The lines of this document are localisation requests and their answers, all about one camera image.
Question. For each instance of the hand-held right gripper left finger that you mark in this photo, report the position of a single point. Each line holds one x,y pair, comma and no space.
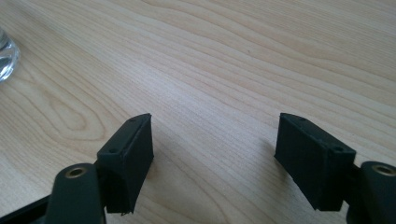
130,161

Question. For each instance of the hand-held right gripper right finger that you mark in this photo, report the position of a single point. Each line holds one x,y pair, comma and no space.
311,161

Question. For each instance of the clear glass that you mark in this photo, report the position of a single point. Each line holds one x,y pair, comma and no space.
7,57

